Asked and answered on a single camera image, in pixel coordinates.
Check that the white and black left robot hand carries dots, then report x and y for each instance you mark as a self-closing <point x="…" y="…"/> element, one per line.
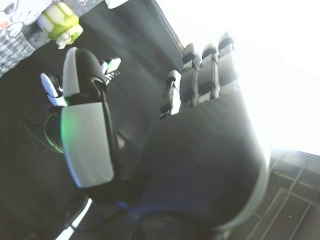
<point x="200" y="155"/>

